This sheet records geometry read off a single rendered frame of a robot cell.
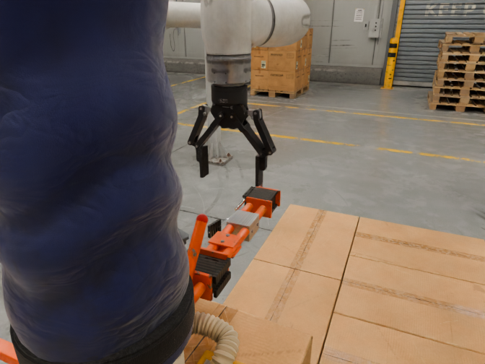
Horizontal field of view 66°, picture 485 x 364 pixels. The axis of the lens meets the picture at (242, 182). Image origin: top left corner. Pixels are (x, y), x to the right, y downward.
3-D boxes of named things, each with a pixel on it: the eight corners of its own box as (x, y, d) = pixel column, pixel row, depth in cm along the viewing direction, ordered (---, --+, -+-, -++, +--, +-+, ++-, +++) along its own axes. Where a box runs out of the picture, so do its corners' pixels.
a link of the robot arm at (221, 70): (240, 56, 69) (241, 89, 71) (258, 53, 77) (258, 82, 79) (197, 55, 72) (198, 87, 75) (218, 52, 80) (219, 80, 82)
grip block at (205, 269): (214, 302, 72) (213, 277, 70) (171, 289, 75) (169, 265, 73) (232, 277, 79) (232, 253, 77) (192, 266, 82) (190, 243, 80)
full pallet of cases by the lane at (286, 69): (294, 99, 784) (299, 6, 715) (249, 95, 823) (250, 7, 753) (309, 89, 886) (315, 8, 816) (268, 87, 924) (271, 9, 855)
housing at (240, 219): (250, 243, 91) (250, 226, 89) (224, 237, 94) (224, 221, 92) (260, 229, 97) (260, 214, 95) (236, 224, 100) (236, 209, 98)
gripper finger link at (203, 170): (201, 149, 84) (198, 149, 84) (203, 178, 86) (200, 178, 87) (207, 145, 86) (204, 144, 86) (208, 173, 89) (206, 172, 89)
